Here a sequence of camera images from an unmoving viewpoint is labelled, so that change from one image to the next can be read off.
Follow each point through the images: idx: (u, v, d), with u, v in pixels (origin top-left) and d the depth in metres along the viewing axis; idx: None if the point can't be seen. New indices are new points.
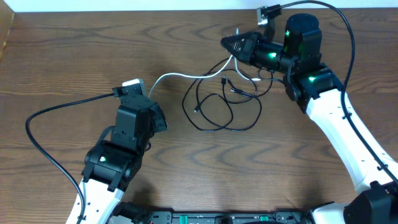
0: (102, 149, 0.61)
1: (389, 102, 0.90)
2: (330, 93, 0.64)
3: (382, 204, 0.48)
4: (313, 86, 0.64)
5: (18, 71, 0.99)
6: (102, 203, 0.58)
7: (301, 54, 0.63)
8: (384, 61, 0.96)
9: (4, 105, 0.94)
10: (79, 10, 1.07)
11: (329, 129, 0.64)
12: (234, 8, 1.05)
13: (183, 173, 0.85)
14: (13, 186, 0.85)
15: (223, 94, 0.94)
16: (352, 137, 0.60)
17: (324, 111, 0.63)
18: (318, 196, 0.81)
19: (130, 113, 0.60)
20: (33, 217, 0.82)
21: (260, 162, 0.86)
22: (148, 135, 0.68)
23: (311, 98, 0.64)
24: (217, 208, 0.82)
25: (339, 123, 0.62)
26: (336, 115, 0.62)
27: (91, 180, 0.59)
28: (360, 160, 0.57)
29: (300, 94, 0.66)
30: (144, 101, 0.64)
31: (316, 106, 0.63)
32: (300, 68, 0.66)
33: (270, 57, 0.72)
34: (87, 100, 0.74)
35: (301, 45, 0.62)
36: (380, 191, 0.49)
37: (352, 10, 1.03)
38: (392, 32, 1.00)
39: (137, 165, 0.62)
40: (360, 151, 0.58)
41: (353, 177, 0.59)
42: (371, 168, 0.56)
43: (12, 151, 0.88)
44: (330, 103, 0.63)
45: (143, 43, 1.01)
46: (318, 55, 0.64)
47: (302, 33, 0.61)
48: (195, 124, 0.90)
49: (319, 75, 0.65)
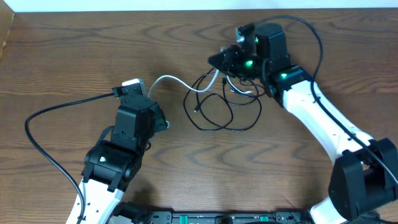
0: (102, 149, 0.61)
1: (389, 102, 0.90)
2: (301, 84, 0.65)
3: (355, 170, 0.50)
4: (286, 81, 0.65)
5: (17, 72, 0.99)
6: (102, 203, 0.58)
7: (272, 55, 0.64)
8: (383, 61, 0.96)
9: (4, 105, 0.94)
10: (79, 11, 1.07)
11: (304, 114, 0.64)
12: (234, 8, 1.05)
13: (183, 173, 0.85)
14: (14, 186, 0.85)
15: (223, 94, 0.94)
16: (323, 117, 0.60)
17: (296, 99, 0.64)
18: (318, 196, 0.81)
19: (130, 114, 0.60)
20: (33, 217, 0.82)
21: (260, 162, 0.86)
22: (148, 135, 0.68)
23: (284, 89, 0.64)
24: (217, 208, 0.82)
25: (310, 107, 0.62)
26: (308, 101, 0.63)
27: (91, 180, 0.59)
28: (331, 134, 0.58)
29: (275, 91, 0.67)
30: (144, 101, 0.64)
31: (290, 96, 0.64)
32: (273, 68, 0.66)
33: (247, 65, 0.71)
34: (73, 104, 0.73)
35: (269, 47, 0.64)
36: (352, 158, 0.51)
37: (352, 10, 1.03)
38: (392, 32, 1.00)
39: (137, 165, 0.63)
40: (331, 127, 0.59)
41: (329, 152, 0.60)
42: (342, 140, 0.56)
43: (12, 151, 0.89)
44: (300, 91, 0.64)
45: (143, 43, 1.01)
46: (286, 55, 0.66)
47: (268, 37, 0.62)
48: (195, 124, 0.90)
49: (290, 71, 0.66)
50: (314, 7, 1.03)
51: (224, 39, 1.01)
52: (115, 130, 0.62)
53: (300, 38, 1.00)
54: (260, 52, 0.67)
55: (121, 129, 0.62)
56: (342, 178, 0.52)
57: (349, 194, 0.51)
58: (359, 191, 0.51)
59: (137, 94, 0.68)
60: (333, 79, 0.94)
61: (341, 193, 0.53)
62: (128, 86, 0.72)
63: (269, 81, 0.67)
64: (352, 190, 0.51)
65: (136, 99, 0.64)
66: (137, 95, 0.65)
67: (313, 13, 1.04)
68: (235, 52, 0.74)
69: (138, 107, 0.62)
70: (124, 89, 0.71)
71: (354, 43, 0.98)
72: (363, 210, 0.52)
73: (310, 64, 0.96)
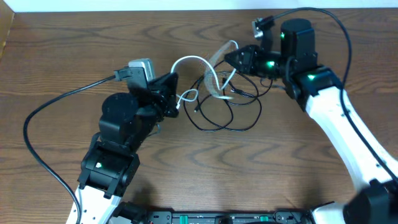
0: (97, 155, 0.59)
1: (389, 102, 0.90)
2: (329, 91, 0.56)
3: (381, 202, 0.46)
4: (313, 84, 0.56)
5: (17, 72, 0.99)
6: (97, 210, 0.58)
7: (296, 52, 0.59)
8: (383, 60, 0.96)
9: (4, 105, 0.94)
10: (79, 10, 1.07)
11: (329, 127, 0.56)
12: (234, 8, 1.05)
13: (183, 173, 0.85)
14: (14, 186, 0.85)
15: (222, 94, 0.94)
16: (352, 135, 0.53)
17: (324, 108, 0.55)
18: (318, 196, 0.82)
19: (112, 126, 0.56)
20: (33, 217, 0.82)
21: (260, 162, 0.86)
22: (144, 133, 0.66)
23: (310, 95, 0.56)
24: (217, 208, 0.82)
25: (338, 121, 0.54)
26: (336, 112, 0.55)
27: (87, 186, 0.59)
28: (359, 157, 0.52)
29: (300, 93, 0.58)
30: (126, 106, 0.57)
31: (314, 102, 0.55)
32: (298, 68, 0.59)
33: (267, 66, 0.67)
34: (85, 89, 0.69)
35: (296, 45, 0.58)
36: (379, 190, 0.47)
37: (352, 10, 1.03)
38: (392, 32, 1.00)
39: (134, 170, 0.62)
40: (360, 148, 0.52)
41: (352, 173, 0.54)
42: (370, 166, 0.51)
43: (13, 151, 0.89)
44: (328, 100, 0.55)
45: (143, 43, 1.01)
46: (313, 54, 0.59)
47: (296, 32, 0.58)
48: (195, 124, 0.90)
49: (318, 72, 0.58)
50: (314, 7, 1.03)
51: (224, 39, 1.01)
52: (102, 137, 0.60)
53: None
54: (285, 50, 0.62)
55: (107, 137, 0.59)
56: (364, 207, 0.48)
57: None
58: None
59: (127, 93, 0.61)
60: None
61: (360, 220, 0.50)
62: (134, 66, 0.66)
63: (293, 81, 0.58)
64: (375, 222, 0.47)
65: (118, 104, 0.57)
66: (119, 98, 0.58)
67: (313, 12, 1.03)
68: (254, 53, 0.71)
69: (120, 117, 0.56)
70: (130, 70, 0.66)
71: (354, 43, 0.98)
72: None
73: None
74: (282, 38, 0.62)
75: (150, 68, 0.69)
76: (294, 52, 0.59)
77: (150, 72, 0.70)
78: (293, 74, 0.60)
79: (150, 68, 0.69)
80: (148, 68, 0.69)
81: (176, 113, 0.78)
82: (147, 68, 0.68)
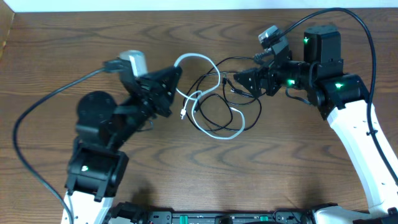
0: (83, 158, 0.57)
1: (389, 102, 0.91)
2: (355, 104, 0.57)
3: None
4: (340, 93, 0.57)
5: (17, 72, 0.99)
6: (88, 216, 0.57)
7: (321, 57, 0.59)
8: (383, 61, 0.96)
9: (4, 105, 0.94)
10: (79, 10, 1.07)
11: (351, 145, 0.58)
12: (234, 8, 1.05)
13: (183, 173, 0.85)
14: (13, 186, 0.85)
15: (222, 94, 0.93)
16: (374, 156, 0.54)
17: (349, 124, 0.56)
18: (318, 196, 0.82)
19: (91, 129, 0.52)
20: (33, 217, 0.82)
21: (261, 162, 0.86)
22: (127, 132, 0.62)
23: (335, 106, 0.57)
24: (217, 208, 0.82)
25: (362, 139, 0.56)
26: (360, 130, 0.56)
27: (76, 193, 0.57)
28: (380, 182, 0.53)
29: (323, 99, 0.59)
30: (101, 104, 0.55)
31: (339, 116, 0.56)
32: (322, 73, 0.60)
33: (288, 84, 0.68)
34: (81, 81, 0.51)
35: (320, 48, 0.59)
36: None
37: (352, 10, 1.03)
38: (392, 32, 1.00)
39: (124, 167, 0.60)
40: (381, 172, 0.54)
41: (368, 193, 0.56)
42: (390, 193, 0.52)
43: (12, 150, 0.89)
44: (355, 117, 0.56)
45: (143, 43, 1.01)
46: (339, 60, 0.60)
47: (321, 35, 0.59)
48: (195, 125, 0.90)
49: (344, 79, 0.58)
50: (315, 7, 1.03)
51: (224, 39, 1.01)
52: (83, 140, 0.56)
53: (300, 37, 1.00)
54: (310, 56, 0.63)
55: (87, 140, 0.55)
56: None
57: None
58: None
59: (107, 96, 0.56)
60: None
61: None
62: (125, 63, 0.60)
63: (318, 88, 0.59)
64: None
65: (92, 104, 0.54)
66: (95, 98, 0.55)
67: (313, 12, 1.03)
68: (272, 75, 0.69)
69: (97, 119, 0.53)
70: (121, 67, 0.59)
71: (355, 44, 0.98)
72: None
73: None
74: (306, 42, 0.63)
75: (140, 63, 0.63)
76: (319, 57, 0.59)
77: (140, 68, 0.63)
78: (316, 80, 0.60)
79: (140, 63, 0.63)
80: (138, 63, 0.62)
81: (166, 113, 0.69)
82: (137, 63, 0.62)
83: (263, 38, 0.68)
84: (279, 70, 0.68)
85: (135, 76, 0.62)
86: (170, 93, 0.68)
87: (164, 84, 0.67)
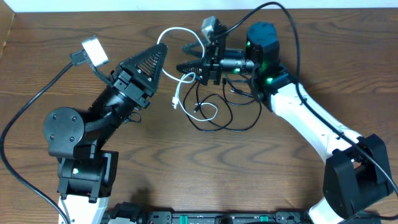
0: (73, 161, 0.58)
1: (388, 102, 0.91)
2: (286, 88, 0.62)
3: (346, 168, 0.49)
4: (272, 86, 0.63)
5: (17, 72, 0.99)
6: (85, 218, 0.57)
7: (262, 62, 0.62)
8: (383, 61, 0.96)
9: (5, 105, 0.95)
10: (79, 10, 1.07)
11: (293, 117, 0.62)
12: (234, 8, 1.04)
13: (183, 173, 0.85)
14: (13, 186, 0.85)
15: (223, 94, 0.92)
16: (311, 119, 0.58)
17: (283, 103, 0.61)
18: (318, 196, 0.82)
19: (66, 152, 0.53)
20: (33, 217, 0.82)
21: (260, 162, 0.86)
22: (107, 132, 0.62)
23: (271, 94, 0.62)
24: (217, 208, 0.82)
25: (298, 109, 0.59)
26: (295, 103, 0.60)
27: (69, 196, 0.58)
28: (321, 135, 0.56)
29: (263, 96, 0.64)
30: (68, 124, 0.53)
31: (276, 100, 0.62)
32: (261, 72, 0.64)
33: (234, 71, 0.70)
34: (61, 74, 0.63)
35: (260, 55, 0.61)
36: (342, 157, 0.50)
37: (352, 10, 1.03)
38: (392, 32, 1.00)
39: (114, 165, 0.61)
40: (319, 127, 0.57)
41: (319, 152, 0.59)
42: (331, 140, 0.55)
43: (13, 151, 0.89)
44: (286, 94, 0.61)
45: (143, 43, 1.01)
46: (277, 60, 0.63)
47: (262, 45, 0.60)
48: (195, 124, 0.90)
49: (275, 76, 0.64)
50: (315, 7, 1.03)
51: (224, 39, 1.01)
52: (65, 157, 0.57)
53: (300, 38, 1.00)
54: (250, 54, 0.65)
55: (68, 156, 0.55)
56: (334, 178, 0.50)
57: (342, 193, 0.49)
58: (352, 192, 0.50)
59: (71, 111, 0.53)
60: (333, 79, 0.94)
61: (335, 193, 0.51)
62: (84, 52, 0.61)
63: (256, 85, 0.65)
64: (345, 189, 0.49)
65: (58, 124, 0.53)
66: (60, 117, 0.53)
67: (313, 12, 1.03)
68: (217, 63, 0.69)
69: (68, 143, 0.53)
70: (81, 56, 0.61)
71: (355, 44, 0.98)
72: (357, 207, 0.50)
73: (309, 65, 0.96)
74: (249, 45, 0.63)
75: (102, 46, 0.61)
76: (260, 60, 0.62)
77: (97, 53, 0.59)
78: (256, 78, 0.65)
79: (97, 50, 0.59)
80: (94, 49, 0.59)
81: (144, 104, 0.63)
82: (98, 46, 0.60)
83: (208, 32, 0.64)
84: (226, 59, 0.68)
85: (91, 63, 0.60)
86: (150, 78, 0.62)
87: (138, 70, 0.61)
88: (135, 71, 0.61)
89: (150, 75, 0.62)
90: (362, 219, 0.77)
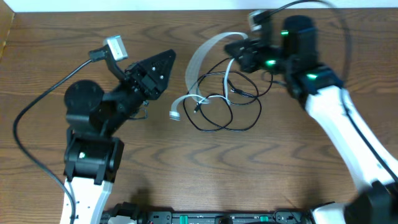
0: (79, 145, 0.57)
1: (388, 102, 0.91)
2: (330, 91, 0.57)
3: (382, 205, 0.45)
4: (313, 83, 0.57)
5: (17, 72, 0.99)
6: (91, 199, 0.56)
7: (300, 51, 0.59)
8: (383, 61, 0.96)
9: (4, 105, 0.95)
10: (79, 10, 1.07)
11: (329, 126, 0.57)
12: (234, 8, 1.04)
13: (183, 173, 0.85)
14: (13, 186, 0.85)
15: (223, 94, 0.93)
16: (352, 135, 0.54)
17: (324, 107, 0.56)
18: (318, 196, 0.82)
19: (81, 117, 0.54)
20: (33, 217, 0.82)
21: (260, 162, 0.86)
22: (118, 117, 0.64)
23: (310, 94, 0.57)
24: (217, 208, 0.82)
25: (339, 121, 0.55)
26: (337, 113, 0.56)
27: (75, 178, 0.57)
28: (359, 157, 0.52)
29: (300, 92, 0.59)
30: (89, 93, 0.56)
31: (316, 102, 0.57)
32: (300, 66, 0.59)
33: (267, 64, 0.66)
34: (77, 71, 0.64)
35: (298, 43, 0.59)
36: (382, 191, 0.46)
37: (352, 10, 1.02)
38: (392, 32, 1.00)
39: (120, 152, 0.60)
40: (360, 148, 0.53)
41: (352, 172, 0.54)
42: (371, 166, 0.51)
43: (13, 151, 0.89)
44: (329, 99, 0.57)
45: (143, 43, 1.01)
46: (315, 54, 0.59)
47: (298, 32, 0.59)
48: (195, 124, 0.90)
49: (318, 72, 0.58)
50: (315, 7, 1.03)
51: (224, 39, 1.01)
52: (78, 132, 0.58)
53: None
54: (286, 46, 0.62)
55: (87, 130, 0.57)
56: (365, 206, 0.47)
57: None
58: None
59: (93, 83, 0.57)
60: None
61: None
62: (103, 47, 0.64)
63: (295, 80, 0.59)
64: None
65: (79, 93, 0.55)
66: (80, 87, 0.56)
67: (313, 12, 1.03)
68: (254, 51, 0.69)
69: (86, 107, 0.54)
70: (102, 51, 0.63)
71: (355, 44, 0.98)
72: None
73: None
74: (283, 35, 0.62)
75: (119, 45, 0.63)
76: (297, 50, 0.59)
77: (120, 50, 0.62)
78: (293, 72, 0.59)
79: (119, 46, 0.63)
80: (114, 46, 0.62)
81: (154, 96, 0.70)
82: (115, 45, 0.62)
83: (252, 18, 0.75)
84: (264, 54, 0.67)
85: (112, 58, 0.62)
86: (162, 76, 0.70)
87: (153, 68, 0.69)
88: (149, 68, 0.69)
89: (163, 73, 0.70)
90: None
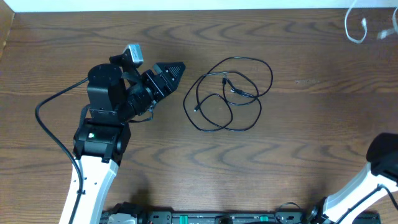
0: (89, 127, 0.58)
1: (389, 102, 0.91)
2: None
3: None
4: None
5: (17, 71, 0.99)
6: (98, 176, 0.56)
7: None
8: (382, 61, 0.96)
9: (4, 105, 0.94)
10: (79, 11, 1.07)
11: None
12: (234, 8, 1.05)
13: (183, 172, 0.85)
14: (13, 186, 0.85)
15: (223, 94, 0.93)
16: None
17: None
18: (318, 196, 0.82)
19: (100, 89, 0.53)
20: (32, 217, 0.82)
21: (260, 162, 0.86)
22: (130, 111, 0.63)
23: None
24: (217, 208, 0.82)
25: None
26: None
27: (84, 155, 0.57)
28: None
29: None
30: (109, 71, 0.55)
31: None
32: None
33: None
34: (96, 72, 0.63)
35: None
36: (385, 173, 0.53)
37: (351, 12, 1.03)
38: (391, 32, 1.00)
39: (127, 137, 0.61)
40: None
41: None
42: None
43: (12, 151, 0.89)
44: None
45: (143, 43, 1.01)
46: None
47: None
48: (195, 124, 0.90)
49: None
50: (315, 7, 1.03)
51: (224, 39, 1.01)
52: (91, 109, 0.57)
53: (301, 38, 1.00)
54: None
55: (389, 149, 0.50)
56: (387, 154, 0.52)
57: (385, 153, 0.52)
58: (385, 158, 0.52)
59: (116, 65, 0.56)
60: (333, 79, 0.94)
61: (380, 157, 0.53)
62: (125, 53, 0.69)
63: None
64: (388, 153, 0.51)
65: (102, 70, 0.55)
66: (103, 66, 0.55)
67: (313, 13, 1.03)
68: None
69: (106, 81, 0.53)
70: (123, 56, 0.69)
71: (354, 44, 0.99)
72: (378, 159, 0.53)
73: (309, 64, 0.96)
74: None
75: (137, 51, 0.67)
76: None
77: (137, 53, 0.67)
78: None
79: (137, 51, 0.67)
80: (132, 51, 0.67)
81: (163, 94, 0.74)
82: (134, 51, 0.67)
83: None
84: None
85: (131, 61, 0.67)
86: (173, 78, 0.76)
87: (166, 70, 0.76)
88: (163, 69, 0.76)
89: (174, 76, 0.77)
90: (362, 219, 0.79)
